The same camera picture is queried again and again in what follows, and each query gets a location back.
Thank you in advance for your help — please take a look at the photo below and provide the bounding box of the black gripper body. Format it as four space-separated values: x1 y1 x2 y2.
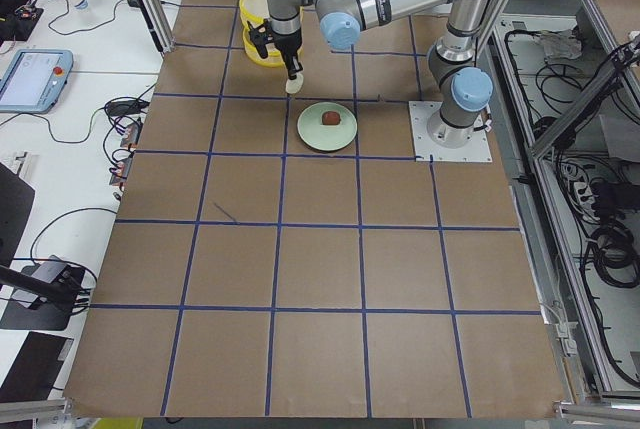
276 18 302 55

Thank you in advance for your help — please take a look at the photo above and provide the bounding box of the white steamed bun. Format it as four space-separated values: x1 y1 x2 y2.
285 73 304 95

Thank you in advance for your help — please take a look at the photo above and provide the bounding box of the yellow steamer layer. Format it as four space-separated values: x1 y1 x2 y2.
248 19 303 78
239 0 269 25

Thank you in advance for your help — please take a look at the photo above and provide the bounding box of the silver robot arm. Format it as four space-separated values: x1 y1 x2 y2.
248 0 493 131

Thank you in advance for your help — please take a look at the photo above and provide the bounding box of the brown bun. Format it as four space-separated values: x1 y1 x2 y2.
321 110 341 126

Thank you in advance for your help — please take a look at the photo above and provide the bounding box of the light green plate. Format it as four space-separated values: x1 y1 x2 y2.
297 102 358 152

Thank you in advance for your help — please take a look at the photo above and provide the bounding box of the blue teach pendant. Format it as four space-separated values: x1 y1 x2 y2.
1 49 74 114

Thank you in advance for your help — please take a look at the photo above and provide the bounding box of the crumpled grey cloth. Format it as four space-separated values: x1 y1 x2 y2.
536 30 582 60

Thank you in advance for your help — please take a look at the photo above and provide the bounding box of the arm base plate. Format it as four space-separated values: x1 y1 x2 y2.
408 101 493 164

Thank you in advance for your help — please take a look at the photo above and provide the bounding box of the black camera stand base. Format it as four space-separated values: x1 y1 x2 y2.
1 256 89 331

